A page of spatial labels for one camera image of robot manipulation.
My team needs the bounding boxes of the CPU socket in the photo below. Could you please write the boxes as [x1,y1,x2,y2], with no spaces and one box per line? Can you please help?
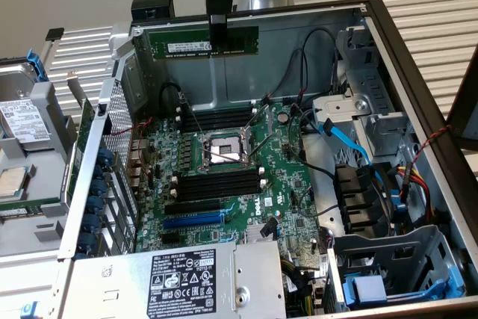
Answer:
[200,128,257,170]

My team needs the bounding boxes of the thin metal locking lever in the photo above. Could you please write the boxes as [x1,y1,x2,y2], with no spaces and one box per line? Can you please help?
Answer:
[179,90,206,137]
[249,132,276,158]

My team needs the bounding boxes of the silver chipset heatsink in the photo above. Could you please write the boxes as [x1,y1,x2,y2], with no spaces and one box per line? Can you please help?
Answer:
[244,221,281,247]

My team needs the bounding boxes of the red yellow power wire bundle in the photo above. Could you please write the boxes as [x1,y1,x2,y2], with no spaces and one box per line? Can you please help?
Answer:
[395,164,436,223]

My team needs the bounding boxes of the green graphics card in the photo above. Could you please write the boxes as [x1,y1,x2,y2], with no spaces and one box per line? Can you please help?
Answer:
[65,70,96,204]

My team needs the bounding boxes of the grey disk bay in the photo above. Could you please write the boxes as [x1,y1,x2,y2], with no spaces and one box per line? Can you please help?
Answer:
[328,224,468,315]

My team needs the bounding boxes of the thin black wire loop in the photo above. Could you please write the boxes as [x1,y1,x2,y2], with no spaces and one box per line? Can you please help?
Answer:
[300,26,339,105]

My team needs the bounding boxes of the black wire plug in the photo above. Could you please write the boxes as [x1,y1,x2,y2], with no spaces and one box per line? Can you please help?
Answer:
[260,217,279,239]

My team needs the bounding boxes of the black table end cap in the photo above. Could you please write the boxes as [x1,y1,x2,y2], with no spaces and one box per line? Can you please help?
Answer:
[44,27,65,42]

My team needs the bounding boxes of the green motherboard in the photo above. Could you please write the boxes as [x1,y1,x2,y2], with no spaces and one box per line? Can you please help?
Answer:
[134,100,323,256]

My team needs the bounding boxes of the silver power supply unit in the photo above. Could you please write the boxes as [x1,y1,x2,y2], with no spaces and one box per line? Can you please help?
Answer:
[69,240,288,319]

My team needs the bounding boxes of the curved black wire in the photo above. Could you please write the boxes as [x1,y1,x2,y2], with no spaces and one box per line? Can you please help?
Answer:
[288,105,337,182]

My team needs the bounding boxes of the black plastic disk brackets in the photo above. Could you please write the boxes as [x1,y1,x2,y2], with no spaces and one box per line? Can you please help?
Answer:
[333,164,391,240]

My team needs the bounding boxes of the silver disk bay cage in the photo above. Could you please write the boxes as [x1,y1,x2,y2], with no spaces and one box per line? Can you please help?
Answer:
[311,25,419,159]

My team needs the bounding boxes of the blue expansion slot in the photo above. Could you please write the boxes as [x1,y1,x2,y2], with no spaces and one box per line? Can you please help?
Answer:
[162,211,226,230]

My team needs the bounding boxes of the metal socket cover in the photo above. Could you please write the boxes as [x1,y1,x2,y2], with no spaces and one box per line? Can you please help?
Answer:
[240,104,270,156]

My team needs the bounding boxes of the long black expansion slot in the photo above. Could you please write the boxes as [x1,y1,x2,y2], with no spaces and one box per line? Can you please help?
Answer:
[164,199,222,217]

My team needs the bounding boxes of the thin red black wire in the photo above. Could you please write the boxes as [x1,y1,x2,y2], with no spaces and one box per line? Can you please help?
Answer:
[267,48,304,106]

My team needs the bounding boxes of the RAM slot white latches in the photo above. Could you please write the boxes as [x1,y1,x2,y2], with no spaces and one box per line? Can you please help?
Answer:
[169,179,268,199]
[170,167,267,185]
[175,109,258,128]
[175,100,258,117]

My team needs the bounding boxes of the red black twisted wire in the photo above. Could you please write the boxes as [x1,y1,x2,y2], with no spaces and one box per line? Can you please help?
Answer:
[401,124,452,200]

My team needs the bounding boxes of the black box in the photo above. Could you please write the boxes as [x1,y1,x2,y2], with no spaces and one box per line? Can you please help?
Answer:
[131,0,176,22]

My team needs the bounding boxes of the dark brown panel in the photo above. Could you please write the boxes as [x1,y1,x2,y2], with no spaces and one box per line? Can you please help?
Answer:
[446,44,478,152]

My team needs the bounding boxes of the blue disk tray grey pad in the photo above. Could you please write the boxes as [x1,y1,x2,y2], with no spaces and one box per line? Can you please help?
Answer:
[342,262,468,308]

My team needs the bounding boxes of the blue plastic disk carrier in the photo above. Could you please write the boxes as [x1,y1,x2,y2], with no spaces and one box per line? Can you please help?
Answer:
[26,49,49,84]

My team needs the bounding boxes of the open metal PC case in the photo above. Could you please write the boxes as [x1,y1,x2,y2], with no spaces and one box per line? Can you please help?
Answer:
[58,0,478,319]

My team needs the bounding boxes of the blue data wire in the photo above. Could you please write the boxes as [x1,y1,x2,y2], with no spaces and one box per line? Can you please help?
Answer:
[316,117,388,185]

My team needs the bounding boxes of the blue plastic latch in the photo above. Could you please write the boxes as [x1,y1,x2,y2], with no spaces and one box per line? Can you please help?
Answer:
[20,300,40,319]

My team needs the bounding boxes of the silver CPU chip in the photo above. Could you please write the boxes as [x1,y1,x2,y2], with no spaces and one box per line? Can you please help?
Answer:
[0,167,30,199]

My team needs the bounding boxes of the metal port block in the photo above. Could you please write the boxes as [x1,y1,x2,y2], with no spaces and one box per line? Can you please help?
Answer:
[126,138,146,195]

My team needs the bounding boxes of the silver hard disk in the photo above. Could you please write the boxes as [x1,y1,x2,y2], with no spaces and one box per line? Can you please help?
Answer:
[0,64,53,152]

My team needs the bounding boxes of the short black wire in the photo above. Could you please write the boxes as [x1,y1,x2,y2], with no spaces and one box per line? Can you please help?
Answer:
[297,187,339,220]

